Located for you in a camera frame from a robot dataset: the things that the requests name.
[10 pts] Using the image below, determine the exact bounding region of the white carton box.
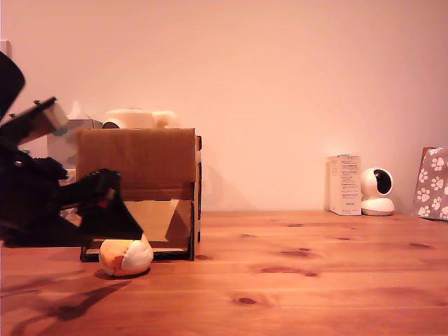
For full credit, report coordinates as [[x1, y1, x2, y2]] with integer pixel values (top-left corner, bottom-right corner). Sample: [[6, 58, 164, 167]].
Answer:
[[328, 154, 363, 217]]

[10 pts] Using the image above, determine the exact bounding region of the cardboard dice tower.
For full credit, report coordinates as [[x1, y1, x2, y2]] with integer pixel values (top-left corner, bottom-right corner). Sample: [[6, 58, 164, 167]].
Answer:
[[76, 127, 203, 263]]

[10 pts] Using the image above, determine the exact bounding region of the white tissue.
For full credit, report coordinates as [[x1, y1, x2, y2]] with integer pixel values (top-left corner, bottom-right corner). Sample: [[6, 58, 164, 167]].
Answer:
[[68, 100, 92, 121]]

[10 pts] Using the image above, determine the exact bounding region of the small white round camera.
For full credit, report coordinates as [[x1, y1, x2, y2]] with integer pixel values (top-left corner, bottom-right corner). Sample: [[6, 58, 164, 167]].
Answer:
[[360, 167, 396, 216]]

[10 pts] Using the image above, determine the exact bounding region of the cream electric kettle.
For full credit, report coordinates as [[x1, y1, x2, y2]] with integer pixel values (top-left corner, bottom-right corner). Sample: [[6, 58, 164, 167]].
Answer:
[[102, 108, 183, 131]]

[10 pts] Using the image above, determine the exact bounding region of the cloud print tissue box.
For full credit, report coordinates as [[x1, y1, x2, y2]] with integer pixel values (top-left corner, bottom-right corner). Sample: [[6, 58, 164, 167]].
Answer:
[[47, 118, 104, 169]]

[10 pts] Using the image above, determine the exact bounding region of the grey paw print cloth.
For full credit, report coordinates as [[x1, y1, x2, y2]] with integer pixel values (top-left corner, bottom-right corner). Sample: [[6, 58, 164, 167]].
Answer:
[[412, 147, 448, 221]]

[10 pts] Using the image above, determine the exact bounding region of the orange white yellow footbag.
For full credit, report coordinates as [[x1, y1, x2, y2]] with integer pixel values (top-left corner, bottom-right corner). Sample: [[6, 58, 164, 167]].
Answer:
[[99, 233, 154, 278]]

